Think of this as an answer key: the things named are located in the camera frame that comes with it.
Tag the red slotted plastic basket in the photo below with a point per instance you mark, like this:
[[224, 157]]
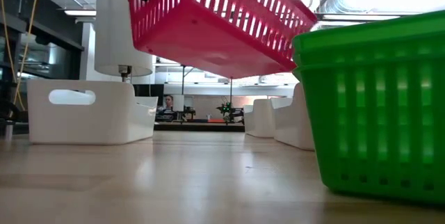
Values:
[[208, 43]]

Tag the green slotted plastic basket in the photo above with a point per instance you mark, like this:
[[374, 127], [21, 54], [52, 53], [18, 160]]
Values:
[[365, 32], [351, 168]]

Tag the white cylinder lamp wooden base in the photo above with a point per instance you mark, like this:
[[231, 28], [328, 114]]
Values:
[[111, 43]]

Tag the person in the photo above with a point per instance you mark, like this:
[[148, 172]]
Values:
[[168, 101]]

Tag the small red background object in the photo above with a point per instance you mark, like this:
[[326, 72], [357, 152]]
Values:
[[216, 121]]

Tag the dark background table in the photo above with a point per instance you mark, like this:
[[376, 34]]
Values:
[[198, 127]]

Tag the black background rig frame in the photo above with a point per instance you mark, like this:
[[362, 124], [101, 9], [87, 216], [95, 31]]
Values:
[[183, 78]]

